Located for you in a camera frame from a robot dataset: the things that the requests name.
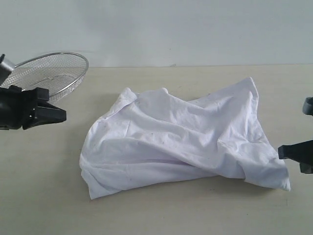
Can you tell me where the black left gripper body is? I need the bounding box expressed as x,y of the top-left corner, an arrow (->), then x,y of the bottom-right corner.
0,86 -> 37,130

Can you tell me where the white printed t-shirt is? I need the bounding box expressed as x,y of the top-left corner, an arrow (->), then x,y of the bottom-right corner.
79,77 -> 291,199

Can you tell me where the metal mesh basket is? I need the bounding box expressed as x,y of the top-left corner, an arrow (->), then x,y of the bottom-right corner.
1,52 -> 89,104

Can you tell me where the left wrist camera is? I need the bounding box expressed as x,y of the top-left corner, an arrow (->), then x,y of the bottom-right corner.
0,54 -> 15,85

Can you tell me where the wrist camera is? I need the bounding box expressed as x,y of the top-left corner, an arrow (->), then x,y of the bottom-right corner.
302,97 -> 313,116
0,54 -> 15,85

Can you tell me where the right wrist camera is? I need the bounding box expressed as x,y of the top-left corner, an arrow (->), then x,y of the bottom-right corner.
302,97 -> 313,116

